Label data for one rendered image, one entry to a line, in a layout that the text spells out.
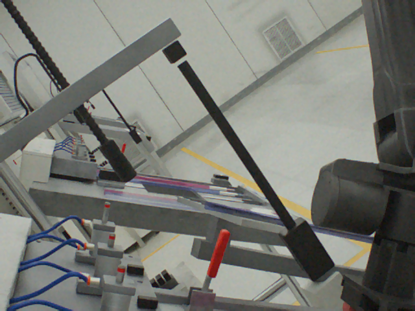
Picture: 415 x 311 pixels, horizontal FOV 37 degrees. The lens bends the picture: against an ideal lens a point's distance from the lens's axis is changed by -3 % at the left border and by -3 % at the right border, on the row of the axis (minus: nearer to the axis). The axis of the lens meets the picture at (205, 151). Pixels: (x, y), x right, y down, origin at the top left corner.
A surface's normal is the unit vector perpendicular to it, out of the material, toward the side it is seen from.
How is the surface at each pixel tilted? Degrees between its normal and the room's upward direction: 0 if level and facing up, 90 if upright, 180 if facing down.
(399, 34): 75
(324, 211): 43
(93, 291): 90
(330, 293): 90
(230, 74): 90
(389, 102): 58
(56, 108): 90
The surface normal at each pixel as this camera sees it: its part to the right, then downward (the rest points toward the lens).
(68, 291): 0.19, -0.98
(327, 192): -0.97, -0.21
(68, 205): 0.21, 0.09
